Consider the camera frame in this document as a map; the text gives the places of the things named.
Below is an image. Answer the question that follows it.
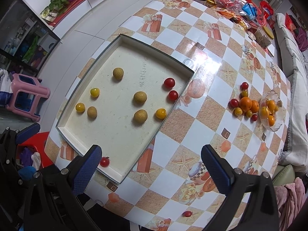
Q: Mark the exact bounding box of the clear jar with nuts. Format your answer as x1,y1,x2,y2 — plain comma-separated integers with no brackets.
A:
254,30,271,48

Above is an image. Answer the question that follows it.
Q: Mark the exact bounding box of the red table runner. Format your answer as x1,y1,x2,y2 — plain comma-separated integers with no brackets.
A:
47,0,117,27

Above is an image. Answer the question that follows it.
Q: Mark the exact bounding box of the red cushion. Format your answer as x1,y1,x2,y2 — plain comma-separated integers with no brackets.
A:
285,14,299,32

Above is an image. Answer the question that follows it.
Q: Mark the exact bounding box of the yellow round lid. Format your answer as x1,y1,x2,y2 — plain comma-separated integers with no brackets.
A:
262,25,275,40

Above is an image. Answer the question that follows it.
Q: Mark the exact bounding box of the black open shelf unit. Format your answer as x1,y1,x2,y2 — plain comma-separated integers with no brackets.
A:
0,0,60,77

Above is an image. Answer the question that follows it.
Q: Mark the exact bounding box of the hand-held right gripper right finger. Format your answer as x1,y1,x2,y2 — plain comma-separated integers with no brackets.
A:
201,145,280,231

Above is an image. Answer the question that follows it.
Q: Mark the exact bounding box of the shallow white cardboard tray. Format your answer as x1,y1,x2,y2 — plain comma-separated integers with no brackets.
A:
56,34,195,184

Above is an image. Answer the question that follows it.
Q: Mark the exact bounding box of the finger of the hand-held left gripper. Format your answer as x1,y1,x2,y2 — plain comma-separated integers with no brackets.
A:
0,123,40,198

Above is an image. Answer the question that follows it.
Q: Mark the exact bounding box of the red plastic stool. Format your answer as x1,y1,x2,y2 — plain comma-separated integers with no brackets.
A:
17,132,50,169

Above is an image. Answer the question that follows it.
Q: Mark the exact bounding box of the pink cloth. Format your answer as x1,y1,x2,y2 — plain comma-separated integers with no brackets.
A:
274,176,306,230

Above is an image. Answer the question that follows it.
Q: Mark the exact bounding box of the red shopping bag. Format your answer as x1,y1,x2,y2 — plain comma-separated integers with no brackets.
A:
260,1,275,27

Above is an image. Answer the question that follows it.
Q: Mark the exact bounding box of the white covered sofa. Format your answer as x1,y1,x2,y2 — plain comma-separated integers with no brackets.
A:
274,12,308,166

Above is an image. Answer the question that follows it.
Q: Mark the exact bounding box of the blue snack packet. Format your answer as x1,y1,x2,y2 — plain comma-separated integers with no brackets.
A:
241,3,260,20

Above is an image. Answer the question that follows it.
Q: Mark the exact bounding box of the blue cloth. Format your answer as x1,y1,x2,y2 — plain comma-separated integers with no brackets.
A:
18,166,36,180

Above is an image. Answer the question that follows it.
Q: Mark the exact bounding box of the pink plastic stool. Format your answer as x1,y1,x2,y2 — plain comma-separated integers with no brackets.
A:
6,73,51,122

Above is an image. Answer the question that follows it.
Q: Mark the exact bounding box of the clear glass bowl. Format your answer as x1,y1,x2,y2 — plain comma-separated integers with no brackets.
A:
259,90,285,132

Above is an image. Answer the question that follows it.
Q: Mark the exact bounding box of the white low cabinet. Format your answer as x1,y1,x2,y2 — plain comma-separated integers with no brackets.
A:
19,0,136,39

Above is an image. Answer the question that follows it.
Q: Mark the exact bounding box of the white cloth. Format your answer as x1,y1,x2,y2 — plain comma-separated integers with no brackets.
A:
31,152,44,170

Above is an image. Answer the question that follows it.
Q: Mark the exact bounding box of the green leather seat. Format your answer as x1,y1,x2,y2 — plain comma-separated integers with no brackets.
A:
271,164,296,186

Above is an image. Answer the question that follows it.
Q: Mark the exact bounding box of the purple cloth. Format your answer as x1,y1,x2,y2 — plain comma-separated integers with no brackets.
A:
296,28,308,46

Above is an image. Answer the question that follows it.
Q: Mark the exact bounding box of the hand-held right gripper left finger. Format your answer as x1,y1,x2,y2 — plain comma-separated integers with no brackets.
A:
23,145,103,231

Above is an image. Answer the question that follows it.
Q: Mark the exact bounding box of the red snack packets bag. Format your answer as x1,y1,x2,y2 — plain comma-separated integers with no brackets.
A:
212,0,243,13

